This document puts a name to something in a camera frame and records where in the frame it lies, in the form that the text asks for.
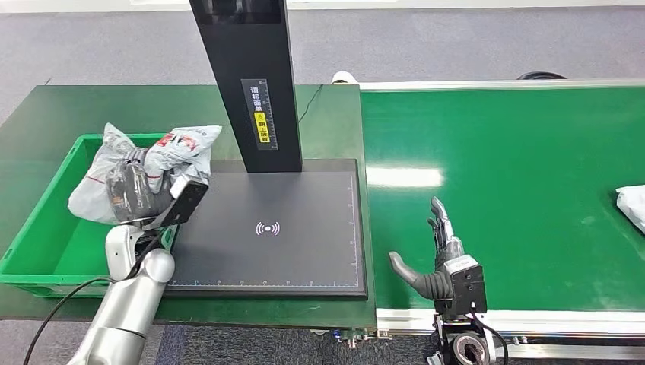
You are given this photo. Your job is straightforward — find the black round object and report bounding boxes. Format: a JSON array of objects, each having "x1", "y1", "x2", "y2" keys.
[{"x1": 516, "y1": 71, "x2": 568, "y2": 81}]

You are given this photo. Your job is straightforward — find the green plastic crate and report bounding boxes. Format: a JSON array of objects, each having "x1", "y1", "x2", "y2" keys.
[{"x1": 0, "y1": 132, "x2": 199, "y2": 299}]

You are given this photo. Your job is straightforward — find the thin black scanner cable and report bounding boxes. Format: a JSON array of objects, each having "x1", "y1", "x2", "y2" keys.
[{"x1": 298, "y1": 84, "x2": 325, "y2": 124}]

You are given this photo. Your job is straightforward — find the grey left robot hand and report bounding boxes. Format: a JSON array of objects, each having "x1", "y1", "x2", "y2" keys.
[{"x1": 106, "y1": 148, "x2": 175, "y2": 225}]

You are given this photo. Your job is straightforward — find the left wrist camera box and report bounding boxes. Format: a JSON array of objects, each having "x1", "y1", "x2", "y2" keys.
[{"x1": 151, "y1": 174, "x2": 210, "y2": 230}]

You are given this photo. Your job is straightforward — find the metal connector cluster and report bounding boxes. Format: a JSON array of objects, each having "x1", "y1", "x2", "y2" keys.
[{"x1": 329, "y1": 328, "x2": 393, "y2": 350}]

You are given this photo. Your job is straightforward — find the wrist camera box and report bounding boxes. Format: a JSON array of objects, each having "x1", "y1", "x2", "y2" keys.
[
  {"x1": 443, "y1": 255, "x2": 489, "y2": 316},
  {"x1": 151, "y1": 174, "x2": 210, "y2": 230}
]

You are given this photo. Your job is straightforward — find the green conveyor belt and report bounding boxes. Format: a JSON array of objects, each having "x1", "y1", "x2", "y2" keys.
[{"x1": 361, "y1": 86, "x2": 645, "y2": 311}]

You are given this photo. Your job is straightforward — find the grey parcel bag red print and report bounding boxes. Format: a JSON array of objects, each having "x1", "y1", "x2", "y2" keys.
[{"x1": 68, "y1": 122, "x2": 223, "y2": 226}]

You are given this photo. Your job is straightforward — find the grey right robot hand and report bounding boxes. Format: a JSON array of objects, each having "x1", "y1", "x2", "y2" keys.
[{"x1": 389, "y1": 196, "x2": 467, "y2": 302}]

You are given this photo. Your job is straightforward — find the aluminium conveyor frame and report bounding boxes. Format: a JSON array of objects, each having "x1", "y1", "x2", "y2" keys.
[{"x1": 358, "y1": 78, "x2": 645, "y2": 360}]

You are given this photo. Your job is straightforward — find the black scanner column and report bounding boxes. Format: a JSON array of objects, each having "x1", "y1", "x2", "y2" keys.
[{"x1": 189, "y1": 0, "x2": 303, "y2": 174}]

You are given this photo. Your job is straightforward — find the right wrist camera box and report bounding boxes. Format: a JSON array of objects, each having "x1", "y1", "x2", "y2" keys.
[{"x1": 443, "y1": 255, "x2": 489, "y2": 316}]

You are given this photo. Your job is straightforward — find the black scanner base plate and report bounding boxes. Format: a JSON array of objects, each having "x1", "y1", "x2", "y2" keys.
[{"x1": 166, "y1": 159, "x2": 369, "y2": 299}]

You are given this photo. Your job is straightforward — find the black yellow column label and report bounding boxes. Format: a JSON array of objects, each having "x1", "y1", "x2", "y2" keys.
[{"x1": 240, "y1": 78, "x2": 278, "y2": 151}]

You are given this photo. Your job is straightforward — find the plain white parcel bag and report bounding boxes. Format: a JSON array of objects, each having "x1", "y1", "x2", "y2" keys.
[{"x1": 615, "y1": 184, "x2": 645, "y2": 235}]

